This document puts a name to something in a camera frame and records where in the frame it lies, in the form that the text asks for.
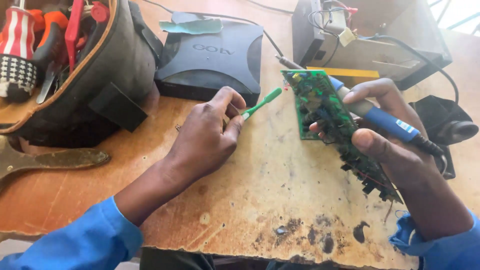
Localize grey metal blade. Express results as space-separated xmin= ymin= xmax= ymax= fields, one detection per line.
xmin=36 ymin=62 xmax=63 ymax=105

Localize black cloth pouch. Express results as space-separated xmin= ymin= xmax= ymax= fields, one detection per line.
xmin=408 ymin=94 xmax=480 ymax=180

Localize person's right hand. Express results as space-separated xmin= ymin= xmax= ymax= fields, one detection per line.
xmin=309 ymin=78 xmax=445 ymax=189

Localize red round cap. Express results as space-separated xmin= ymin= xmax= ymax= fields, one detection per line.
xmin=90 ymin=1 xmax=111 ymax=23

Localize window bars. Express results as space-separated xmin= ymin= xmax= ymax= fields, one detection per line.
xmin=427 ymin=0 xmax=480 ymax=37

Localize black set-top box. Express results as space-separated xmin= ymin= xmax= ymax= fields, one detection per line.
xmin=154 ymin=19 xmax=264 ymax=108

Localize red white striped screwdriver handle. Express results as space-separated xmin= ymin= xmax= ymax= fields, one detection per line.
xmin=0 ymin=0 xmax=37 ymax=61

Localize black open device chassis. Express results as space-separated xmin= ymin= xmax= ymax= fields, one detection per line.
xmin=291 ymin=0 xmax=453 ymax=91

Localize black tool bag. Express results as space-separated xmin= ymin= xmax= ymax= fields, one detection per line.
xmin=0 ymin=0 xmax=164 ymax=149

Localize green circuit board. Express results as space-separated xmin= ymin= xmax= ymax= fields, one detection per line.
xmin=280 ymin=69 xmax=404 ymax=205

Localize green toothbrush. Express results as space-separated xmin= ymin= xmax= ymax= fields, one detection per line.
xmin=241 ymin=87 xmax=283 ymax=121

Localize black white checked tool handle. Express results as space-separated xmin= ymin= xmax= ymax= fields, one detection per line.
xmin=0 ymin=54 xmax=38 ymax=104

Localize white wire connector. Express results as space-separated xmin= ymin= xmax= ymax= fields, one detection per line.
xmin=338 ymin=27 xmax=358 ymax=48

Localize black soldering iron cable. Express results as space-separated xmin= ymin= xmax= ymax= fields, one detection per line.
xmin=360 ymin=34 xmax=460 ymax=177

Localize red plastic tool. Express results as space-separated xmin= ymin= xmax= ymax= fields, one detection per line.
xmin=64 ymin=0 xmax=86 ymax=74

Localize yellow strip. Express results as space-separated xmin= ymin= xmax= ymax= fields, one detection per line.
xmin=306 ymin=66 xmax=380 ymax=79

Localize person's left hand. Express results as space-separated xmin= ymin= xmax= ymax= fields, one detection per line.
xmin=165 ymin=86 xmax=247 ymax=181

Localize orange black tool handle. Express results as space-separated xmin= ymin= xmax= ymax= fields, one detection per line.
xmin=29 ymin=9 xmax=70 ymax=69

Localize blue handled soldering iron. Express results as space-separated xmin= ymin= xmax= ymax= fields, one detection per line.
xmin=275 ymin=55 xmax=446 ymax=157

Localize teal paper scrap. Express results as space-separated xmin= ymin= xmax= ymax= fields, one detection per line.
xmin=159 ymin=12 xmax=224 ymax=35

